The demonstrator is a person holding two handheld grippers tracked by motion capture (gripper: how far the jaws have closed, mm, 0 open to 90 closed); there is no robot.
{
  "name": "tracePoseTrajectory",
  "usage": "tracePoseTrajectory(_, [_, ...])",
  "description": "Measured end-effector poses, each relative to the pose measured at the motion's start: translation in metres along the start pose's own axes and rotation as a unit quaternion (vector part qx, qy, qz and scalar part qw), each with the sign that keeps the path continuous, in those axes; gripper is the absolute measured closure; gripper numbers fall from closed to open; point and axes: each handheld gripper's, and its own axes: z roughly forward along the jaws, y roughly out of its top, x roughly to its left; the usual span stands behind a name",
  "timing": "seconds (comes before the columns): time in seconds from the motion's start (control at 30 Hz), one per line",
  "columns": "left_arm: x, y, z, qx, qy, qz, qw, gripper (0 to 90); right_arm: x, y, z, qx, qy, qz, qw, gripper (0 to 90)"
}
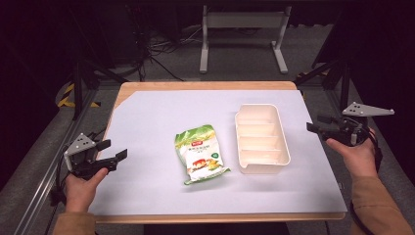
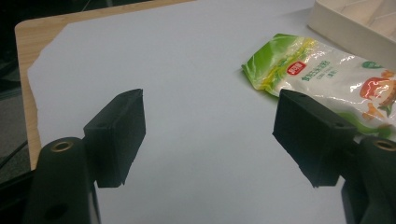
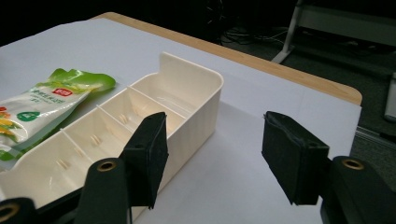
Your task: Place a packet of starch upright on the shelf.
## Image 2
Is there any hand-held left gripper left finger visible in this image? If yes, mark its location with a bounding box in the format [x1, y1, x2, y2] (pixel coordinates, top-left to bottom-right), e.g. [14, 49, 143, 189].
[21, 88, 147, 224]

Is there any black cable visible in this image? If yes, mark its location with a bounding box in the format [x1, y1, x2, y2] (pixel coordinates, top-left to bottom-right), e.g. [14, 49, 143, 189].
[0, 140, 29, 171]

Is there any cream plastic tray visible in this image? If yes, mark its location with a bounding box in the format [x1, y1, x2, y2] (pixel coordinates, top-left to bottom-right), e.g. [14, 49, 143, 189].
[306, 0, 396, 70]

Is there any green and white snack packet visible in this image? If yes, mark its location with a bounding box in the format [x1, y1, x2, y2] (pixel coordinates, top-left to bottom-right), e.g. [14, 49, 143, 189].
[241, 33, 396, 142]

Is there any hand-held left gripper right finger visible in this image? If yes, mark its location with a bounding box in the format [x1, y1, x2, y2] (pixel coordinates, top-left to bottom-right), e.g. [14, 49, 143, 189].
[272, 89, 396, 224]

